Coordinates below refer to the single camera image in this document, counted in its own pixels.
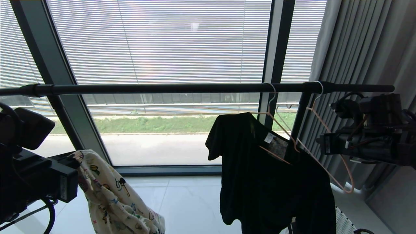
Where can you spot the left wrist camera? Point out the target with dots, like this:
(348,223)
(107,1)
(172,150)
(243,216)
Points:
(32,126)

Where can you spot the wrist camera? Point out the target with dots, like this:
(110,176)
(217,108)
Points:
(380,104)
(32,126)

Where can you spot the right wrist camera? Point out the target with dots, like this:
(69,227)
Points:
(380,104)

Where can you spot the white laundry basket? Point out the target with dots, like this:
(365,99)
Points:
(346,221)

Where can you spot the black t-shirt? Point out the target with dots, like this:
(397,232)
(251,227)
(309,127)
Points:
(260,195)

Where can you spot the cream printed garment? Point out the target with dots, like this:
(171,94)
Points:
(113,201)

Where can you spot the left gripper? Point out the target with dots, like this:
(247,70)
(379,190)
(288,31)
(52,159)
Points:
(63,178)

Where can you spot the pink clothes hanger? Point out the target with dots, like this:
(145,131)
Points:
(352,180)
(274,155)

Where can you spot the window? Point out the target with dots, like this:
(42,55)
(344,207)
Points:
(282,48)

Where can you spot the black clothes rack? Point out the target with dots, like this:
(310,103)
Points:
(162,88)

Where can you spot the grey curtain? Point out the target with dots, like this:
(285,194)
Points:
(357,48)

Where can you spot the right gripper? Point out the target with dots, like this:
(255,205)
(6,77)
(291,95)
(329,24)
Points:
(357,146)

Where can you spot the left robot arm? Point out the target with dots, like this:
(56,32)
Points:
(13,175)

